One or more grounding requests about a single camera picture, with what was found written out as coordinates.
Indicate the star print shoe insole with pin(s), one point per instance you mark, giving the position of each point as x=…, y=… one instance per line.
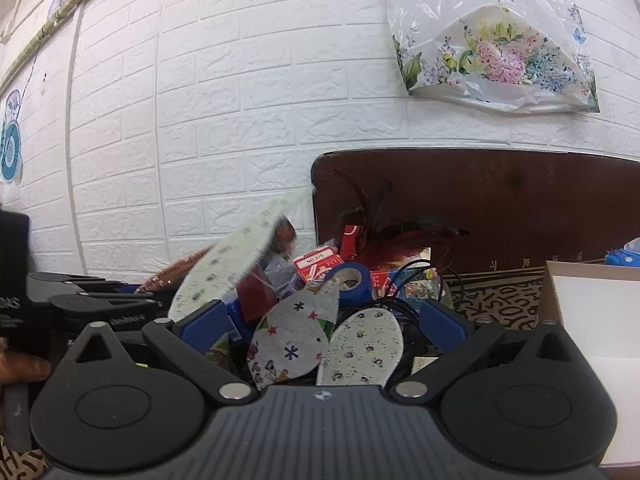
x=290, y=340

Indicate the round white LED board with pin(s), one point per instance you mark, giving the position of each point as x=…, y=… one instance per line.
x=225, y=260

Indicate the floral print shoe insole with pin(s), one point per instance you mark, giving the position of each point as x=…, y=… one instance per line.
x=362, y=345

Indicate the cardboard box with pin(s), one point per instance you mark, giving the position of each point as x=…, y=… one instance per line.
x=600, y=320

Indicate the floral plastic bag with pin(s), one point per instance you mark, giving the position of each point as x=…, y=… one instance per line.
x=490, y=35

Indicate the colourful picture card pack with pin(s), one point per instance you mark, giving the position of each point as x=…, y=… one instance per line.
x=415, y=280

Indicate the person's left hand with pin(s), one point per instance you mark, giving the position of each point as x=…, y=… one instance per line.
x=25, y=367

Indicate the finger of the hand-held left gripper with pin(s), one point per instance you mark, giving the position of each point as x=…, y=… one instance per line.
x=75, y=281
x=110, y=312

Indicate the small floral wall sticker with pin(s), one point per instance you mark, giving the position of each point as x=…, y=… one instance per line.
x=61, y=0

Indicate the blue tape roll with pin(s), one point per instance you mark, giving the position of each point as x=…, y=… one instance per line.
x=350, y=280

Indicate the blue round wall sticker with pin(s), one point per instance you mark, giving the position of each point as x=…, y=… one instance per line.
x=10, y=145

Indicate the blue tissue packet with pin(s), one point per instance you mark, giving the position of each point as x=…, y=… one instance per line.
x=625, y=255

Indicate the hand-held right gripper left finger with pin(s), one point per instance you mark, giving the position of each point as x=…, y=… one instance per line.
x=205, y=327

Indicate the dark red feathers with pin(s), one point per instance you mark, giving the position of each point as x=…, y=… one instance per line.
x=395, y=245

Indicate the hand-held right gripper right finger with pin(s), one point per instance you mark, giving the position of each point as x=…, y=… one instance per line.
x=445, y=324

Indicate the dark brown headboard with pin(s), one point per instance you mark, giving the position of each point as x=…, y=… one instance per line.
x=500, y=200

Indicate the red playing card box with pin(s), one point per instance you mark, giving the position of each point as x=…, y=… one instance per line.
x=317, y=264

